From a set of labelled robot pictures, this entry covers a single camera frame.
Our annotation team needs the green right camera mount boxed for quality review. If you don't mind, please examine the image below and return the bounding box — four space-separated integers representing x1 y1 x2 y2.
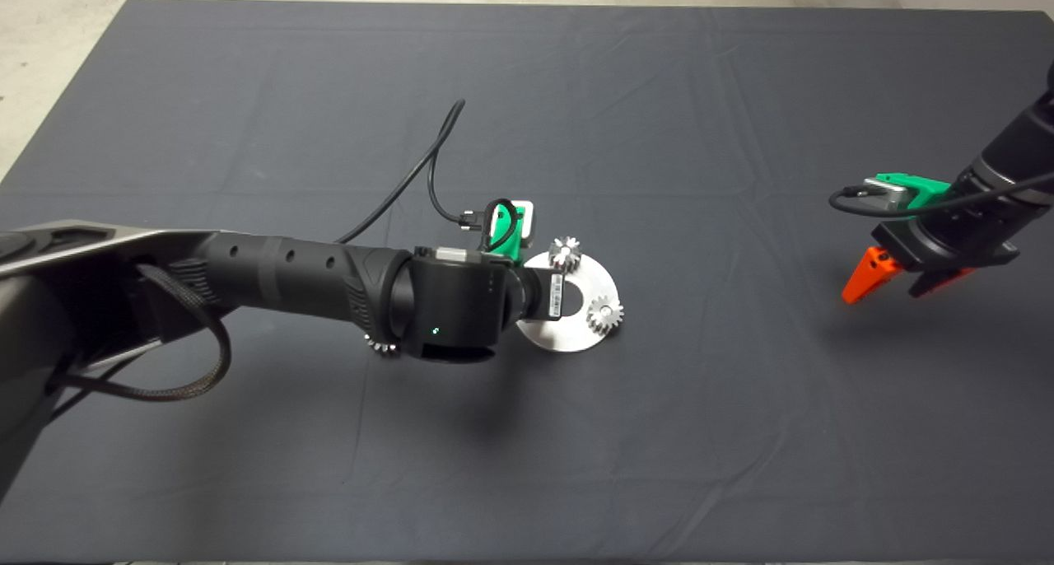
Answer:
873 173 954 213

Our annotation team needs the dark grey table cloth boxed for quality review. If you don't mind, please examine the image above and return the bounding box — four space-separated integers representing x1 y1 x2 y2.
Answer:
0 0 1054 563

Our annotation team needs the black braided cable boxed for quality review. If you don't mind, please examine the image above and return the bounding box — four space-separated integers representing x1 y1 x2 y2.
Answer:
49 264 233 403

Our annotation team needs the round metal plate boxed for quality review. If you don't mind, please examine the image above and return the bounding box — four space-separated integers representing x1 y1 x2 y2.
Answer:
515 252 618 353

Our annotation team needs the small steel gear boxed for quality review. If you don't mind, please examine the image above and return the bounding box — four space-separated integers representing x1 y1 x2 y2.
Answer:
585 296 624 334
548 236 583 273

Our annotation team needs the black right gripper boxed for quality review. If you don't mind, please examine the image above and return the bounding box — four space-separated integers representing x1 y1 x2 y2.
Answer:
842 198 1026 305

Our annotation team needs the green left camera mount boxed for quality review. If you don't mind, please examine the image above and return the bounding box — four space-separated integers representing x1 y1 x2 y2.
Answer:
484 199 528 265

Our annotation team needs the thin black left camera cable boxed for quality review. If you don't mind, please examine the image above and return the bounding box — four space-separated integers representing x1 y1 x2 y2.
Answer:
336 99 520 245

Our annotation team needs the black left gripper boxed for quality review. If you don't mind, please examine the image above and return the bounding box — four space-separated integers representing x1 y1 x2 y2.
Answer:
515 264 587 320

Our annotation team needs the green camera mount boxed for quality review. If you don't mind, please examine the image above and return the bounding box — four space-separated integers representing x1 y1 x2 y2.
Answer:
484 199 528 265
873 173 954 213

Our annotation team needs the silver right camera box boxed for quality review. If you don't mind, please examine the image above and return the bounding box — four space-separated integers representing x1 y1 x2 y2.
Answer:
860 178 911 212

